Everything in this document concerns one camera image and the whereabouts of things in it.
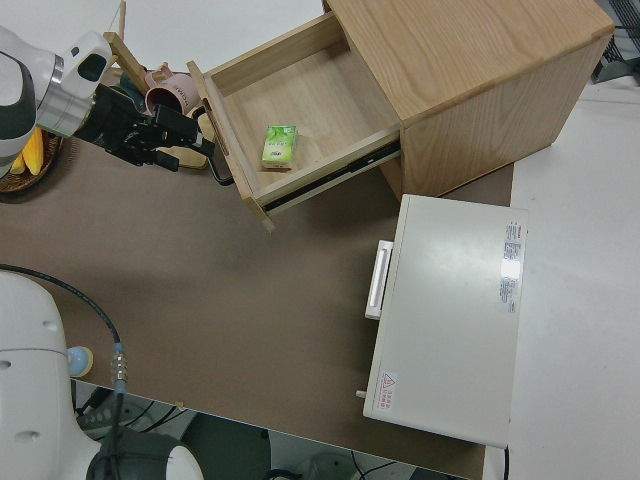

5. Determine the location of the grey power strip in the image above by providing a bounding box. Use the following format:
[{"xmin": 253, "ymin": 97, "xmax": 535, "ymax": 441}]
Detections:
[{"xmin": 74, "ymin": 387, "xmax": 129, "ymax": 431}]

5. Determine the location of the brown wicker basket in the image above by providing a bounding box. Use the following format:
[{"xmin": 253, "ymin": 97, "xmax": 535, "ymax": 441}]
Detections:
[{"xmin": 0, "ymin": 134, "xmax": 69, "ymax": 195}]

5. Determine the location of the blue wooden desk bell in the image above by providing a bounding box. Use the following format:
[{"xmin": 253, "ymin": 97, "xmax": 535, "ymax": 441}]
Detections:
[{"xmin": 66, "ymin": 345, "xmax": 96, "ymax": 379}]

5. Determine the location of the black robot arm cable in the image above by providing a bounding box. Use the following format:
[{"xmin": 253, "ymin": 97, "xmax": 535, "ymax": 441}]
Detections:
[{"xmin": 0, "ymin": 263, "xmax": 132, "ymax": 480}]

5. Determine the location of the light wooden drawer cabinet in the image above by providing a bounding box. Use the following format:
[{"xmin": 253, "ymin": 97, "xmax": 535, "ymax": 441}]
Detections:
[{"xmin": 319, "ymin": 0, "xmax": 616, "ymax": 201}]

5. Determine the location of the dark metal mesh rack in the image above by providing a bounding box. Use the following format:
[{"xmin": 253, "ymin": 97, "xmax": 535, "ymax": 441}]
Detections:
[{"xmin": 591, "ymin": 0, "xmax": 640, "ymax": 85}]

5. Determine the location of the pink mug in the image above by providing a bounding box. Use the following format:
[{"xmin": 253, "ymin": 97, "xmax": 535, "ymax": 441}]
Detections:
[{"xmin": 143, "ymin": 63, "xmax": 195, "ymax": 117}]

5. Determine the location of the wooden mug tree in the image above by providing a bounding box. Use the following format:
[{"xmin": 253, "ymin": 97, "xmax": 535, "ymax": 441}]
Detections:
[{"xmin": 102, "ymin": 0, "xmax": 211, "ymax": 170}]

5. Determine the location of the teal mug yellow inside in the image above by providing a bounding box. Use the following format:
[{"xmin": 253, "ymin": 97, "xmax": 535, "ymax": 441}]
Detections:
[{"xmin": 110, "ymin": 68, "xmax": 151, "ymax": 109}]

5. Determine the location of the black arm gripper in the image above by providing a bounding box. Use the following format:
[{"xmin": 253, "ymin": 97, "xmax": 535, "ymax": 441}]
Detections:
[{"xmin": 74, "ymin": 83, "xmax": 217, "ymax": 173}]

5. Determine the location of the wooden cabinet drawer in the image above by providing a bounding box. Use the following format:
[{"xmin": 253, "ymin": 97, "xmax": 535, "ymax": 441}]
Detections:
[{"xmin": 185, "ymin": 10, "xmax": 404, "ymax": 235}]

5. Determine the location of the white toaster oven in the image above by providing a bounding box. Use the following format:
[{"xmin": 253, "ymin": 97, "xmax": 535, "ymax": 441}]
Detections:
[{"xmin": 352, "ymin": 193, "xmax": 530, "ymax": 449}]

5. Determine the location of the green tissue packet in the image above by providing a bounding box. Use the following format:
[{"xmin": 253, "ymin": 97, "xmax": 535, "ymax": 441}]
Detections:
[{"xmin": 259, "ymin": 123, "xmax": 299, "ymax": 173}]

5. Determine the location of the brown table mat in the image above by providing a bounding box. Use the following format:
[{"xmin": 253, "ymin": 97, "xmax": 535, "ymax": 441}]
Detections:
[{"xmin": 0, "ymin": 134, "xmax": 516, "ymax": 480}]

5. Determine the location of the black metal drawer handle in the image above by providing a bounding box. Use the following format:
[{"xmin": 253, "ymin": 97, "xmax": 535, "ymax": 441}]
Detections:
[{"xmin": 198, "ymin": 138, "xmax": 235, "ymax": 187}]

